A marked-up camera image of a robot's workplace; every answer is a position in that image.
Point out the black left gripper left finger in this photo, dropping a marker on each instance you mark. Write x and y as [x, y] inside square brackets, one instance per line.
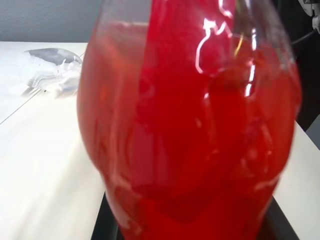
[105, 225]

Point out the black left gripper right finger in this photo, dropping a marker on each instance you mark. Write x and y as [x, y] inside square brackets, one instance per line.
[277, 225]

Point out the clear bottle with red drink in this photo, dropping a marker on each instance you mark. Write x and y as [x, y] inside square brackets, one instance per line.
[190, 130]

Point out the clear wine glass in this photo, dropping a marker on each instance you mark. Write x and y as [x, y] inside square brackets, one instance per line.
[53, 67]

